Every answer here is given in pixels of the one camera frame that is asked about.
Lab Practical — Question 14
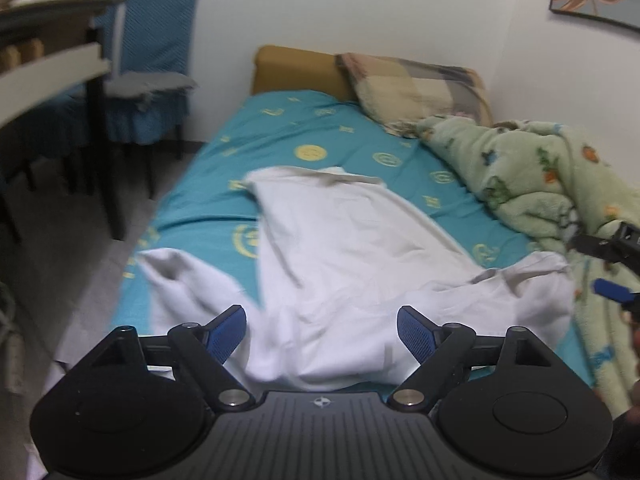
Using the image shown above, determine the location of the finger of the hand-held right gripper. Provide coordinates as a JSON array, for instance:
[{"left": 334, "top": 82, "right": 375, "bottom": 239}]
[
  {"left": 591, "top": 278, "right": 640, "bottom": 317},
  {"left": 567, "top": 219, "right": 640, "bottom": 277}
]

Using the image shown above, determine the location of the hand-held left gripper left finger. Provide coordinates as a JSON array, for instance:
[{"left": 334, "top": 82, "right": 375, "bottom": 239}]
[{"left": 106, "top": 304, "right": 257, "bottom": 408}]

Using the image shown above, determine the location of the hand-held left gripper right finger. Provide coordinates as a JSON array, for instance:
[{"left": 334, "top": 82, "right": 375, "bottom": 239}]
[{"left": 388, "top": 305, "right": 542, "bottom": 408}]

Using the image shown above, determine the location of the white shirt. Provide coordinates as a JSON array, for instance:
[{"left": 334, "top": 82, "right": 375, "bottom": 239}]
[{"left": 136, "top": 165, "right": 576, "bottom": 392}]

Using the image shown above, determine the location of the green fleece blanket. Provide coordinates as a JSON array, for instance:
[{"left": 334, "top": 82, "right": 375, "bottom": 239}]
[{"left": 417, "top": 115, "right": 640, "bottom": 418}]

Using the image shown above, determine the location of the teal patterned bed sheet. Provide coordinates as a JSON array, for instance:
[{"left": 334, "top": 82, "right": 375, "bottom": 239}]
[{"left": 109, "top": 90, "right": 596, "bottom": 391}]

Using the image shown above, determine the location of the plaid pillow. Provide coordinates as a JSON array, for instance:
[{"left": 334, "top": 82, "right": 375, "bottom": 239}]
[{"left": 336, "top": 52, "right": 493, "bottom": 138}]

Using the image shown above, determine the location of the mustard yellow pillow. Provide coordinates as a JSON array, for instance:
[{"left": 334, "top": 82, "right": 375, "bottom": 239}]
[{"left": 250, "top": 45, "right": 358, "bottom": 102}]

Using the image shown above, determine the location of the chair with blue cover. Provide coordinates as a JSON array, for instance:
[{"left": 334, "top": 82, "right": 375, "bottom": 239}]
[{"left": 20, "top": 0, "right": 200, "bottom": 198}]

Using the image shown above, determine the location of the white table with black legs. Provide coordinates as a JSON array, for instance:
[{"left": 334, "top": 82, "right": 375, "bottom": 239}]
[{"left": 0, "top": 0, "right": 132, "bottom": 241}]

